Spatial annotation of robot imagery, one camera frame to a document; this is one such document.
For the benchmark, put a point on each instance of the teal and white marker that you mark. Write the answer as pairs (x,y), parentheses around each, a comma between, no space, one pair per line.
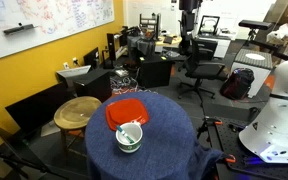
(125,134)

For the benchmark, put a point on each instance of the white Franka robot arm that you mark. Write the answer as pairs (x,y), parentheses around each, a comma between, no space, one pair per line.
(277,126)

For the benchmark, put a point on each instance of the white cup with green print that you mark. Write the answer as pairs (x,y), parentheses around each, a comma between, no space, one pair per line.
(129,146)

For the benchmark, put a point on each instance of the red square plate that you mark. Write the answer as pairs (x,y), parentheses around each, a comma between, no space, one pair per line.
(126,111)

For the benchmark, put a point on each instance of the black computer tower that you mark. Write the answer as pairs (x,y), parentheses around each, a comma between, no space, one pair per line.
(92,83)

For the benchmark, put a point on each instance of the blue tablecloth round table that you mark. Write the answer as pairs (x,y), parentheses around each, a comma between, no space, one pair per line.
(164,140)

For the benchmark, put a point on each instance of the black office chair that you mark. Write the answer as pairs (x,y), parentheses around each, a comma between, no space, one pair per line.
(200,68)

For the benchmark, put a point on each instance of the black upright monitor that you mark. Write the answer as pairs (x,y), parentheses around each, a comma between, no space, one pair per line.
(91,58)

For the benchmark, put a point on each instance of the round wooden stool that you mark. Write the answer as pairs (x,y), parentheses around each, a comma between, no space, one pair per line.
(77,112)

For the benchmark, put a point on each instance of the grey flat monitor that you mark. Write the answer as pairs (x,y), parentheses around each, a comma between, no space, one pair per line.
(73,71)

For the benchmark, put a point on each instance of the white desk cabinet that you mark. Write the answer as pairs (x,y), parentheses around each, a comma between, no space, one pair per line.
(219,45)

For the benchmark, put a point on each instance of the black backpack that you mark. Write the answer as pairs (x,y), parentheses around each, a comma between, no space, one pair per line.
(237,84)

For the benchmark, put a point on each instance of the black perforated base board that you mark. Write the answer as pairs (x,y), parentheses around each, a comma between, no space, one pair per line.
(230,143)

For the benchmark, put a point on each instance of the large black flat monitor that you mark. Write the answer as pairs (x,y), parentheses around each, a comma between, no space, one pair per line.
(37,106)

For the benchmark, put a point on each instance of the white cabinet with grey top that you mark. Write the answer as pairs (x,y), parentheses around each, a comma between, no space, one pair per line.
(252,65)

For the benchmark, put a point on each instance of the black depth sensor bar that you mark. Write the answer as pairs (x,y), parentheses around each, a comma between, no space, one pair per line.
(254,24)

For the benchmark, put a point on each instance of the small black flat monitor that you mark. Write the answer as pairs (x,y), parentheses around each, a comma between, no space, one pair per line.
(10,143)

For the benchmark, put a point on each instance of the clear plastic bag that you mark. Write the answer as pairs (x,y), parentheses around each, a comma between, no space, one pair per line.
(284,36)

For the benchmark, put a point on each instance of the black frame 3D printer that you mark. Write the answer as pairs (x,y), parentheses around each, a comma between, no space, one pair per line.
(208,25)

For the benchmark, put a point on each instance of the wall whiteboard with writing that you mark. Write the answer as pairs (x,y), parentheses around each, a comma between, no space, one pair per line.
(34,20)

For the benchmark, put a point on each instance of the black camera tripod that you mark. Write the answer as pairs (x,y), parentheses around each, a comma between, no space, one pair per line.
(14,161)

